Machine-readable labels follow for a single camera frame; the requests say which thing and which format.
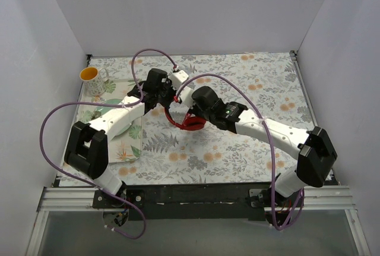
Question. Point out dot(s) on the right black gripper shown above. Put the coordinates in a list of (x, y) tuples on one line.
[(193, 111)]

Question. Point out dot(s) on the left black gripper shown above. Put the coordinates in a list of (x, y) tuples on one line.
[(167, 96)]

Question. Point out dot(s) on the red headphones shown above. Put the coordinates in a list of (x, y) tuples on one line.
[(189, 123)]

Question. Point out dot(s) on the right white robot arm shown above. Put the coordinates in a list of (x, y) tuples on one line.
[(313, 150)]

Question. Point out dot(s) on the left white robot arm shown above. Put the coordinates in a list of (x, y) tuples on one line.
[(87, 149)]

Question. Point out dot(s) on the floral tablecloth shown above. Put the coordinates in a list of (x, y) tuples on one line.
[(173, 156)]

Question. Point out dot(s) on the green ceramic plate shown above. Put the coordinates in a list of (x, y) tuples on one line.
[(114, 120)]

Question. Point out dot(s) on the floral mug yellow inside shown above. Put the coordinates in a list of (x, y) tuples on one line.
[(94, 80)]

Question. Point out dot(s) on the floral rectangular tray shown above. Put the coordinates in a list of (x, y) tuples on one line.
[(126, 145)]

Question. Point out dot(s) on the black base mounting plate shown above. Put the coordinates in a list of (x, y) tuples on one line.
[(200, 201)]

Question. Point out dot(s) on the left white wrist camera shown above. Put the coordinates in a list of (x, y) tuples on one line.
[(178, 77)]

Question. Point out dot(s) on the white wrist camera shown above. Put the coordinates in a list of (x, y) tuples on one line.
[(178, 77), (185, 97)]

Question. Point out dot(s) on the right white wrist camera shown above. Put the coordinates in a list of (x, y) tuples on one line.
[(185, 97)]

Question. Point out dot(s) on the aluminium frame rail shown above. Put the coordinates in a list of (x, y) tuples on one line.
[(330, 197)]

